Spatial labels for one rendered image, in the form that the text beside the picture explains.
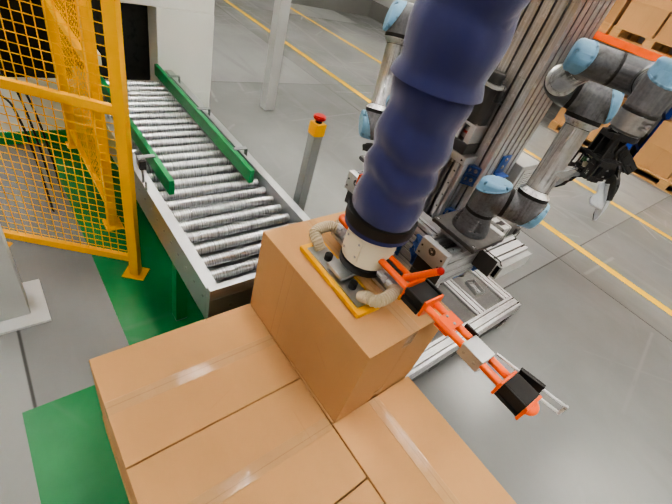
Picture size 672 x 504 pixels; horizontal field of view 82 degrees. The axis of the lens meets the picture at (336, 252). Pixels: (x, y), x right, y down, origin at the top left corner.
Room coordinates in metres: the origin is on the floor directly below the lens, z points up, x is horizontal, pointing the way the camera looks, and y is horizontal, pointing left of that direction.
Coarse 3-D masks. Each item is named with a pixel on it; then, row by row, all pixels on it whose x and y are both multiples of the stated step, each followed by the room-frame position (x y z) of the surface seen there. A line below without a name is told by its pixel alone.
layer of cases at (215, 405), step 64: (256, 320) 1.00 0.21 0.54; (128, 384) 0.59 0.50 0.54; (192, 384) 0.66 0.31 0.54; (256, 384) 0.74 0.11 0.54; (128, 448) 0.42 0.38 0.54; (192, 448) 0.47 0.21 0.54; (256, 448) 0.53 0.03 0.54; (320, 448) 0.60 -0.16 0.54; (384, 448) 0.67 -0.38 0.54; (448, 448) 0.75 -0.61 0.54
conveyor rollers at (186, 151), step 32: (128, 96) 2.47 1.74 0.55; (160, 96) 2.64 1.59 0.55; (160, 128) 2.21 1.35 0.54; (192, 128) 2.37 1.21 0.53; (192, 160) 1.97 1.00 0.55; (224, 160) 2.10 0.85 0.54; (160, 192) 1.58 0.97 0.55; (192, 192) 1.68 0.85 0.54; (224, 192) 1.77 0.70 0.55; (256, 192) 1.89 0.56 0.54; (192, 224) 1.43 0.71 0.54; (256, 224) 1.60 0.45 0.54; (288, 224) 1.68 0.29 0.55; (224, 256) 1.29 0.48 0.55
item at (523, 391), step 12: (516, 372) 0.69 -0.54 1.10; (504, 384) 0.64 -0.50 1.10; (516, 384) 0.65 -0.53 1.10; (528, 384) 0.66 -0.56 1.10; (504, 396) 0.63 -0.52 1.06; (516, 396) 0.61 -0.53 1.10; (528, 396) 0.62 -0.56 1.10; (540, 396) 0.64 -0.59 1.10; (516, 408) 0.60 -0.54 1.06; (528, 408) 0.59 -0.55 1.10
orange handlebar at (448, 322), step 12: (384, 264) 0.95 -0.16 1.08; (396, 264) 0.97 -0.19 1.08; (396, 276) 0.91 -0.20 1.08; (432, 312) 0.81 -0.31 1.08; (444, 312) 0.83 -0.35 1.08; (444, 324) 0.78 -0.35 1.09; (456, 324) 0.79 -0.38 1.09; (456, 336) 0.75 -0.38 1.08; (468, 336) 0.77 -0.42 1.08; (492, 360) 0.71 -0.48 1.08; (492, 372) 0.67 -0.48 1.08; (504, 372) 0.69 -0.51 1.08
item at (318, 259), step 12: (312, 252) 1.02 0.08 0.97; (324, 252) 1.04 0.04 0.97; (312, 264) 0.99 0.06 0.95; (324, 264) 0.98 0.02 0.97; (324, 276) 0.94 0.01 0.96; (336, 276) 0.95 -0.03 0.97; (336, 288) 0.90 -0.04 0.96; (348, 288) 0.91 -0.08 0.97; (360, 288) 0.93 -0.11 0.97; (348, 300) 0.87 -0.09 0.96; (360, 312) 0.83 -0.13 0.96
